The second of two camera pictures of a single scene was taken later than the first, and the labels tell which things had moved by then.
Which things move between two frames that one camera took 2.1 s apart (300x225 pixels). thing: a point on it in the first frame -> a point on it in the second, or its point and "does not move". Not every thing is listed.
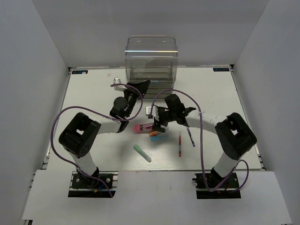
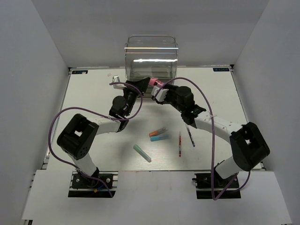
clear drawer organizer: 153,58 does not move
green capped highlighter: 141,153 does not move
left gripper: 142,86 does not move
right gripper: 158,123 -> 172,89
